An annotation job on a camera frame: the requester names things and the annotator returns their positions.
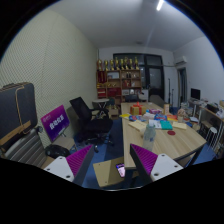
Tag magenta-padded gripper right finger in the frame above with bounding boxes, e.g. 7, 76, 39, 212
129, 143, 184, 184

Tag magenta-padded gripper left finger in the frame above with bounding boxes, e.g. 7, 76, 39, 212
43, 144, 96, 187

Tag clear plastic water bottle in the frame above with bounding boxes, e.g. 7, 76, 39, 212
142, 123, 157, 153

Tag black bag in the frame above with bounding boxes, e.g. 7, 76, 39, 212
44, 143, 71, 160

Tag teal book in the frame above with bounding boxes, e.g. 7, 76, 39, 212
159, 119, 174, 131

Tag white printed booklet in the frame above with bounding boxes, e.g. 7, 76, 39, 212
148, 118, 163, 130

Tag grey striped chair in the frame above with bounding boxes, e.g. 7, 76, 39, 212
0, 128, 48, 168

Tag pale yellow notebook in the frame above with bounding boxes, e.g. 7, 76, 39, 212
172, 121, 188, 131

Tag smartphone with lit screen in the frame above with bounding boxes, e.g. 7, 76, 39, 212
115, 162, 127, 179

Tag light wooden stool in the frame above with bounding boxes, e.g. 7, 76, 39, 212
92, 156, 136, 188

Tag purple sign board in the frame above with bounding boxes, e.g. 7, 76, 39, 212
40, 104, 71, 144

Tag kraft paper envelope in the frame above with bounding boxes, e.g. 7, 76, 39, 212
128, 119, 148, 132

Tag pink patterned box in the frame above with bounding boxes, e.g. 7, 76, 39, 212
148, 108, 163, 115

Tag blue red booklet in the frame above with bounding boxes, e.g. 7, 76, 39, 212
129, 114, 144, 122

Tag black office chair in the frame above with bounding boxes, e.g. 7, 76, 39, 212
68, 96, 114, 148

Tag pink flowers in pot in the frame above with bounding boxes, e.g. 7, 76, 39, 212
176, 107, 188, 123

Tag white round stool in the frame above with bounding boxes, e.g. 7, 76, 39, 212
204, 126, 219, 148

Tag yellow gift box red ribbon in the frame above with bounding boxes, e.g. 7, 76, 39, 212
129, 102, 144, 117

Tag cluttered side desk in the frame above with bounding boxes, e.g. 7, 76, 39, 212
188, 98, 224, 148

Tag black computer monitor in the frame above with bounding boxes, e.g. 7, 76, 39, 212
190, 87, 201, 101

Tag small round table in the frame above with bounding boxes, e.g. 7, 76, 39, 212
92, 97, 111, 109

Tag black framed glass door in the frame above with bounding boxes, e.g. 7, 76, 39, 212
113, 53, 165, 101

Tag wooden shelf unit with trophies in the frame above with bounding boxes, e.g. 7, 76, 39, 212
95, 56, 144, 104

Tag ceiling tube light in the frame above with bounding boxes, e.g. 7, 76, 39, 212
155, 0, 165, 12

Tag white wall air conditioner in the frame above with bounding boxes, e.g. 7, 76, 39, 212
174, 55, 190, 67

